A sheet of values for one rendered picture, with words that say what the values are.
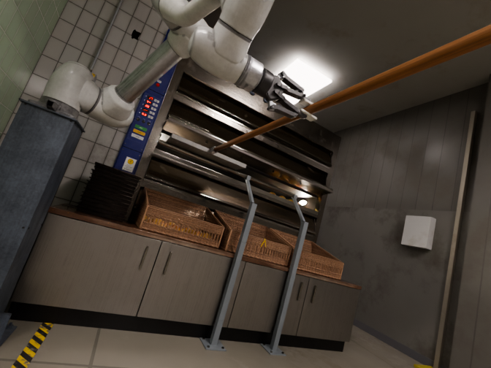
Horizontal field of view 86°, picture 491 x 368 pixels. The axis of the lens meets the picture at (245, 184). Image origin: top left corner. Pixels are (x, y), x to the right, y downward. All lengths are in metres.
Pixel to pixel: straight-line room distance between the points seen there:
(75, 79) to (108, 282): 1.06
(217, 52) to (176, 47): 0.60
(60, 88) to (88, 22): 1.14
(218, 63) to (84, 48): 1.78
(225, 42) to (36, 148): 0.96
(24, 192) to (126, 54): 1.42
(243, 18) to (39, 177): 1.05
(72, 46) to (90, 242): 1.44
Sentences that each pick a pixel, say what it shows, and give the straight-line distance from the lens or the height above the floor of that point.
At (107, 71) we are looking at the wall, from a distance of 2.39.
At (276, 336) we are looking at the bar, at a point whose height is 0.10.
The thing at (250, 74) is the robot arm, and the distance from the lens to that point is 0.79.
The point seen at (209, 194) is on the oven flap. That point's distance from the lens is 2.32.
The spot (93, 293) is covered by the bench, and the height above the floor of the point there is 0.19.
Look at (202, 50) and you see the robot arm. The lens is 0.76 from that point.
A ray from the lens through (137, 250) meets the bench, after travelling 1.70.
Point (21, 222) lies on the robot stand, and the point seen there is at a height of 0.52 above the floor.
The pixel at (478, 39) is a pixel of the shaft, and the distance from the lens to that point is 0.65.
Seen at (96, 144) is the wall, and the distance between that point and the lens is 2.24.
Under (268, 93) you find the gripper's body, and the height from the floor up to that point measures 1.15.
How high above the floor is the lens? 0.74
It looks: 10 degrees up
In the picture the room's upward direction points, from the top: 17 degrees clockwise
